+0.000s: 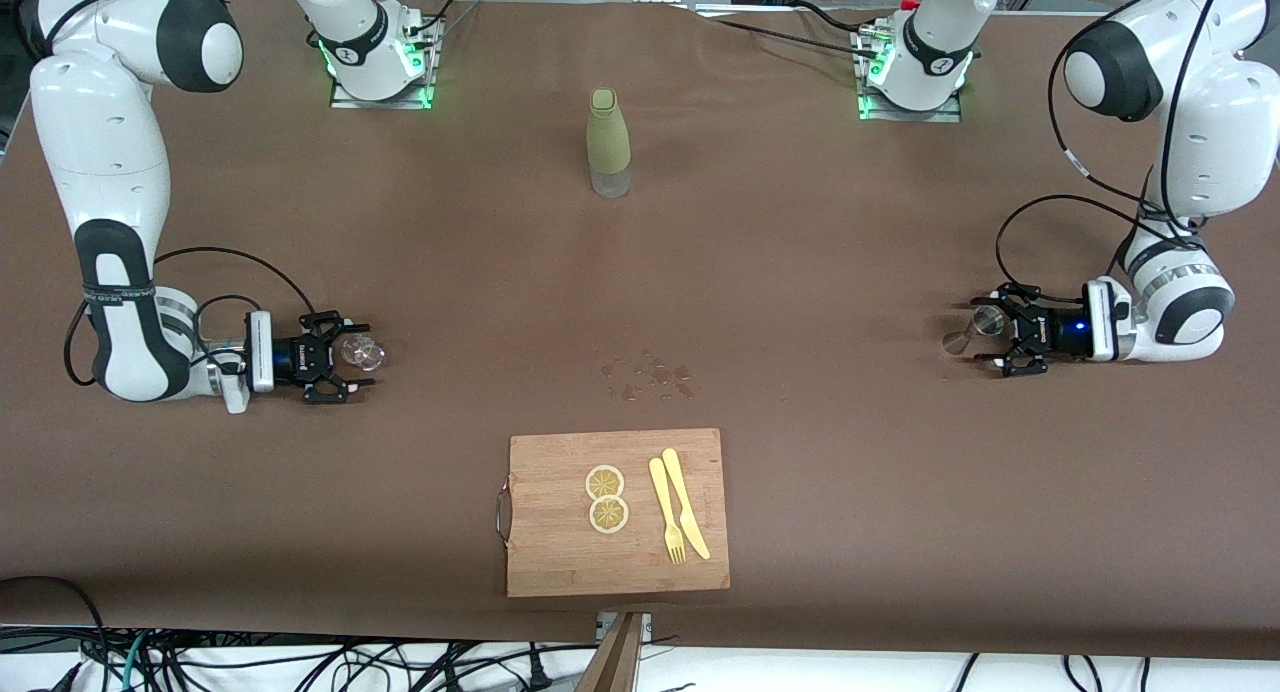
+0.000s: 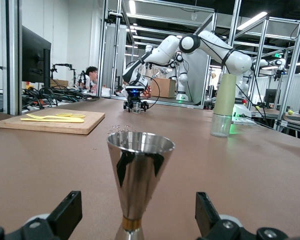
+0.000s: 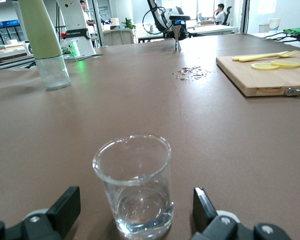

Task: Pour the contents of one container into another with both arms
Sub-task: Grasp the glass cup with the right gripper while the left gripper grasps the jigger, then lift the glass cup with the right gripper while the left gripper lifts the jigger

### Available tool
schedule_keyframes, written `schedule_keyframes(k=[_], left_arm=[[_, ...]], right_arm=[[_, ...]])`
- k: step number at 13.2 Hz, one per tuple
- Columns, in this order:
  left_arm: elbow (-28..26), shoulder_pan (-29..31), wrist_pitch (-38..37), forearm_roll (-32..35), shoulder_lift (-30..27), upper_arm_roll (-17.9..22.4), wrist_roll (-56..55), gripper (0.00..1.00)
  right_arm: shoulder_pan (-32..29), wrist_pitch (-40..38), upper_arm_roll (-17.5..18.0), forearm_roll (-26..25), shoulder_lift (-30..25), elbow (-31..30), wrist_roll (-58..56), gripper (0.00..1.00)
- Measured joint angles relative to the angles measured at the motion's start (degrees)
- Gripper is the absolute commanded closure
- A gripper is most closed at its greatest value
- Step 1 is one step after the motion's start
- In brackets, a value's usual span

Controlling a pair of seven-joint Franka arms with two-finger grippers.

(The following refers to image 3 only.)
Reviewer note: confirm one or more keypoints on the seated person white shirt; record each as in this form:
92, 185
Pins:
219, 16

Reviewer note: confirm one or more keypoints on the green cloth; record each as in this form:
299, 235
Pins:
293, 30

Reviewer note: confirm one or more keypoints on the yellow plastic fork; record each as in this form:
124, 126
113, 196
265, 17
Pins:
265, 57

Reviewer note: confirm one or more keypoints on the black office chair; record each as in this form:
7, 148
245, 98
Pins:
228, 16

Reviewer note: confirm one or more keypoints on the clear glass beaker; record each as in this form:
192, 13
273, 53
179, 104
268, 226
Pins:
137, 180

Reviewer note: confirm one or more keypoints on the white paper cup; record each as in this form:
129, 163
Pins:
275, 24

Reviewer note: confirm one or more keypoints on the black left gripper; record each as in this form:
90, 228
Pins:
186, 34

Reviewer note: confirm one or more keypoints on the green potted plant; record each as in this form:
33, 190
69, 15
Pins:
129, 24

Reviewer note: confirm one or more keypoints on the blue fronted fridge cabinet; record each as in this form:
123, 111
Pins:
5, 32

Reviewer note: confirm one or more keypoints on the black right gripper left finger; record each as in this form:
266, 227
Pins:
62, 212

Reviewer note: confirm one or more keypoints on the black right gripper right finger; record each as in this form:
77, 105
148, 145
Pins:
202, 212

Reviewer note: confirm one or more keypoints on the steel double jigger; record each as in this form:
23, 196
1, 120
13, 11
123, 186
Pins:
176, 46

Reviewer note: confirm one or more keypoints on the wooden cutting board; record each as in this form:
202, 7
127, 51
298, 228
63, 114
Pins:
265, 77

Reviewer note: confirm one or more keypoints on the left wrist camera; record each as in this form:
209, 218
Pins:
180, 18

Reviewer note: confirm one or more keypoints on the green sleeved glass bottle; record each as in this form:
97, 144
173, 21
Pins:
43, 32

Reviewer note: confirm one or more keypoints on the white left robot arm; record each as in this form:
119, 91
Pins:
75, 15

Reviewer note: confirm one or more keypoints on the standing person white shirt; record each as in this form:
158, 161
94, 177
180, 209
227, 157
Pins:
86, 15

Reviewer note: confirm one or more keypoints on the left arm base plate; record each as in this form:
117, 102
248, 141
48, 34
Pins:
90, 57

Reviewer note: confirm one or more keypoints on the yellow lemon slice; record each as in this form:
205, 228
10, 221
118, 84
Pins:
265, 66
287, 64

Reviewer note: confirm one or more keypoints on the spilled liquid puddle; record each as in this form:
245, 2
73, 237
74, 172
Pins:
190, 72

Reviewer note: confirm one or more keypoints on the grey padded chair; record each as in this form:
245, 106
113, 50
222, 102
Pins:
118, 37

